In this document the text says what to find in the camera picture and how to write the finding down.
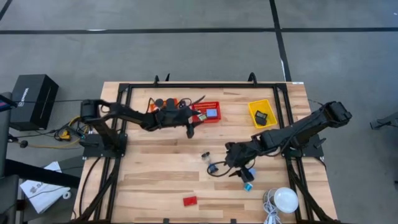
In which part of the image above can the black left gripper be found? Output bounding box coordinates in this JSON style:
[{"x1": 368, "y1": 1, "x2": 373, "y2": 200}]
[{"x1": 154, "y1": 105, "x2": 205, "y2": 139}]

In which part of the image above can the white coiled cable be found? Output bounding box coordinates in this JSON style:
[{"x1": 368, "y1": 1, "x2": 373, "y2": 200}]
[{"x1": 262, "y1": 188, "x2": 283, "y2": 224}]

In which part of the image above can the yellow plastic basket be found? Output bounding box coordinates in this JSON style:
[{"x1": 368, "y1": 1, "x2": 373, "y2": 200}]
[{"x1": 247, "y1": 98, "x2": 279, "y2": 130}]

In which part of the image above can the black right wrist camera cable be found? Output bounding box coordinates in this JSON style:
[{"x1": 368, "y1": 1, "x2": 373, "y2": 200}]
[{"x1": 206, "y1": 160, "x2": 234, "y2": 178}]

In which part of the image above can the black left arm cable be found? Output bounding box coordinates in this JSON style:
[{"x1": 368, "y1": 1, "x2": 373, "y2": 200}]
[{"x1": 146, "y1": 95, "x2": 206, "y2": 110}]

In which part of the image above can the black cardboard box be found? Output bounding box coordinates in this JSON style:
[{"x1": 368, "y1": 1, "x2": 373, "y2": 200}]
[{"x1": 9, "y1": 73, "x2": 60, "y2": 131}]

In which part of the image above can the dark chair base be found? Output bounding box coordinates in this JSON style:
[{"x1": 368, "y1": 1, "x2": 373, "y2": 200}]
[{"x1": 369, "y1": 111, "x2": 398, "y2": 131}]

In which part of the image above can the red box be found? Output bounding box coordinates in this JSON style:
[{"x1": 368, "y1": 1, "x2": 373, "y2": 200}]
[{"x1": 182, "y1": 195, "x2": 198, "y2": 207}]

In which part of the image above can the black table frame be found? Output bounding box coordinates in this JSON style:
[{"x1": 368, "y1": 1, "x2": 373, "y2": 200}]
[{"x1": 71, "y1": 81, "x2": 341, "y2": 224}]

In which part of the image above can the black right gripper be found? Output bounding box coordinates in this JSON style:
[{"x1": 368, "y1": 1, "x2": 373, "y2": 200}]
[{"x1": 224, "y1": 140, "x2": 259, "y2": 184}]

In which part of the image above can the white round lamp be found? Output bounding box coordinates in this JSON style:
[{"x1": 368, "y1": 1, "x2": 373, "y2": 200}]
[{"x1": 273, "y1": 186, "x2": 300, "y2": 215}]

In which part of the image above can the yellow cable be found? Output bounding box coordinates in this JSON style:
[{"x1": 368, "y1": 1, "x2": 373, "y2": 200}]
[{"x1": 27, "y1": 114, "x2": 93, "y2": 149}]

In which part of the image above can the white paper bag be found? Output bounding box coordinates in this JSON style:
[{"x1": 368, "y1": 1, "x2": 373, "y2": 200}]
[{"x1": 19, "y1": 161, "x2": 72, "y2": 215}]

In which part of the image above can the red plastic basket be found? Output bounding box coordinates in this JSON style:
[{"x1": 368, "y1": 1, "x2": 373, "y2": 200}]
[{"x1": 190, "y1": 101, "x2": 223, "y2": 124}]

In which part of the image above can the orange plastic basket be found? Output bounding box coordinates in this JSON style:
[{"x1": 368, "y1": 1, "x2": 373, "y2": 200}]
[{"x1": 149, "y1": 97, "x2": 180, "y2": 113}]

